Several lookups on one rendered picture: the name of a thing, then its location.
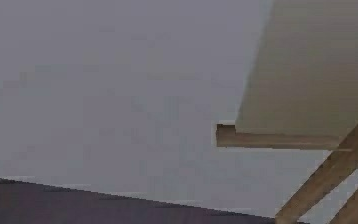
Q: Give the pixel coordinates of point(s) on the brown wooden easel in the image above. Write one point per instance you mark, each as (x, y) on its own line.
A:
(273, 140)

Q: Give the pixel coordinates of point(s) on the beige blank canvas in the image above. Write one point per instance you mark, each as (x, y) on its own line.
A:
(307, 66)

